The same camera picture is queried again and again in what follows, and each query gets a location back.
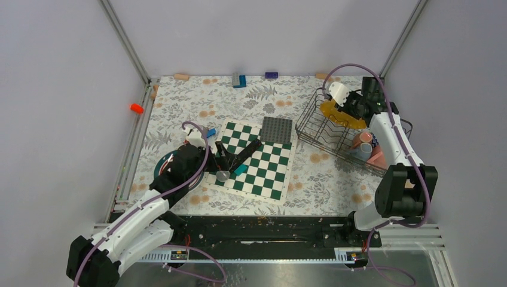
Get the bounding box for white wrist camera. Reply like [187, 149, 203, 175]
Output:
[327, 82, 351, 108]
[185, 128, 206, 148]

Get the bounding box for grey blue lego bricks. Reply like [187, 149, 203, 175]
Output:
[231, 72, 246, 88]

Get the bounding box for left wooden block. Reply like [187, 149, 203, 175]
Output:
[173, 74, 190, 81]

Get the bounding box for black wire dish rack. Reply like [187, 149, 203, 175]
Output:
[295, 88, 413, 177]

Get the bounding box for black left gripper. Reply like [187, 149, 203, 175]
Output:
[187, 141, 235, 184]

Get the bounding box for yellow orange plate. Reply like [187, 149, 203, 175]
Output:
[320, 100, 366, 130]

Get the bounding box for orange red cylinder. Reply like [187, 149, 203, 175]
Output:
[130, 103, 144, 114]

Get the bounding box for purple lego brick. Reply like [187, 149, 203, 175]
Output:
[264, 72, 279, 79]

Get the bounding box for blue grey cup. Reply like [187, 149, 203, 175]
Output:
[349, 142, 373, 161]

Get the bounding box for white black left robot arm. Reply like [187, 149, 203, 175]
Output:
[66, 141, 256, 286]

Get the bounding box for yellow woven plate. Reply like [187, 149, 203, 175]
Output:
[188, 173, 204, 192]

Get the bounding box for blue white patterned bowl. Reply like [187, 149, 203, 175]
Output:
[371, 133, 379, 148]

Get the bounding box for right wooden block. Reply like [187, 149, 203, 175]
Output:
[314, 73, 328, 80]

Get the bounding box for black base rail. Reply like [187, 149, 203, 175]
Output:
[159, 211, 388, 260]

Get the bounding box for teal block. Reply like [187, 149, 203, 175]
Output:
[234, 164, 248, 176]

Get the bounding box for large pink mug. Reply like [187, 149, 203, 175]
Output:
[366, 145, 387, 170]

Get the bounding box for colourful lego brick toy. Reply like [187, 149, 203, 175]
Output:
[203, 127, 216, 139]

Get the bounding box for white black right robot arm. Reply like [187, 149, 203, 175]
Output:
[328, 83, 438, 246]

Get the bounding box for green white chessboard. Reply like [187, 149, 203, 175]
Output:
[201, 118, 297, 205]

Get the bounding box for black glitter microphone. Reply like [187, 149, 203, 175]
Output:
[215, 139, 262, 182]

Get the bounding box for wooden block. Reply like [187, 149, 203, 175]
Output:
[173, 74, 190, 81]
[314, 73, 328, 80]

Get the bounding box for grey lego baseplate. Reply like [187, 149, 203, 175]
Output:
[259, 117, 293, 144]

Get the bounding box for white plate green rim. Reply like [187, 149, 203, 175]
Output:
[152, 149, 203, 192]

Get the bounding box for floral table mat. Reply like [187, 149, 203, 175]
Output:
[117, 76, 381, 216]

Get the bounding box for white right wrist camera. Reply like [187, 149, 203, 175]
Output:
[327, 82, 351, 108]

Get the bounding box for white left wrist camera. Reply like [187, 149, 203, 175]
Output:
[185, 128, 206, 148]

